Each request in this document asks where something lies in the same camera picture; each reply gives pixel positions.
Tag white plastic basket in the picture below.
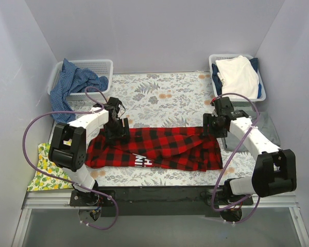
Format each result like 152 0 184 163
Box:
208 54 267 107
47 59 113 101

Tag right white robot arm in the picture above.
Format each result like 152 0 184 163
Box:
203 94 297 205

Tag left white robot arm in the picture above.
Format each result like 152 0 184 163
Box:
48 97 130 206

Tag aluminium frame rail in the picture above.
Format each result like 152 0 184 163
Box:
12 189 309 246

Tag floral print table mat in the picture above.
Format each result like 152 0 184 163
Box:
48 72 263 187

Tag black base beam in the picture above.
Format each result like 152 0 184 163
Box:
69 186 243 217

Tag white folded shirt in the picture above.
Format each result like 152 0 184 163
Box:
215 55 260 99

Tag lemon print cloth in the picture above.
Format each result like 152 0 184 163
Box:
27 143 73 191

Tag left white plastic basket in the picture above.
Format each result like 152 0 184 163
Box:
47 59 113 101

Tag blue checked shirt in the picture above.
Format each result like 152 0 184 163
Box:
50 59 109 123

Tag red black plaid shirt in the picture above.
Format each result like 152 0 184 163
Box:
85 127 222 171

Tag right white plastic basket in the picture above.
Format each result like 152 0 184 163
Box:
208 54 267 107

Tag grey folded polo shirt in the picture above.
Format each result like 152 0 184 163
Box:
222 112 281 151

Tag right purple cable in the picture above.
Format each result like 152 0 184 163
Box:
210 93 261 228

